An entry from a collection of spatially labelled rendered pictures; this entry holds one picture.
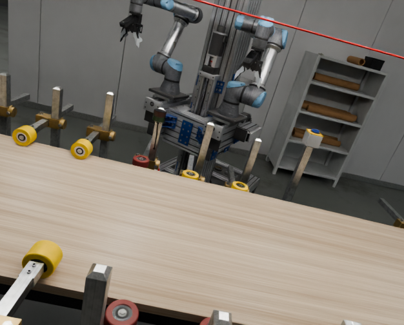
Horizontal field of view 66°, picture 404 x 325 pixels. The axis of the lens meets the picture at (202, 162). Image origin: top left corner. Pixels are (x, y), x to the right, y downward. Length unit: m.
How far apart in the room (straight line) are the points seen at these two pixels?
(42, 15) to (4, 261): 3.76
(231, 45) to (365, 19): 2.58
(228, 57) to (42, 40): 2.75
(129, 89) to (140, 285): 3.57
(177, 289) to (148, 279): 0.08
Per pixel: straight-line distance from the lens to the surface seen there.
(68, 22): 4.39
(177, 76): 2.35
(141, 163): 1.53
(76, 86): 4.47
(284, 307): 1.03
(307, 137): 1.63
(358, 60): 4.25
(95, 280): 0.58
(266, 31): 1.77
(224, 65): 2.35
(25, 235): 1.07
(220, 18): 2.39
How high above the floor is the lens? 1.58
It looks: 24 degrees down
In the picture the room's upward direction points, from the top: 15 degrees clockwise
